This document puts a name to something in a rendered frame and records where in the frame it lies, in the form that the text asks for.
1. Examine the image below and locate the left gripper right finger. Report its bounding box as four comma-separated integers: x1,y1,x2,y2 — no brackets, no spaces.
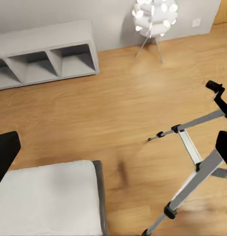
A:
216,130,227,164

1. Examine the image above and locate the camera tripod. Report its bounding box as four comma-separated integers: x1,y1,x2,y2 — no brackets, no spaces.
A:
142,80,227,236

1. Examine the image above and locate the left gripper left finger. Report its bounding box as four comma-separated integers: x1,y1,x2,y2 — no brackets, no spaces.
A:
0,131,21,182

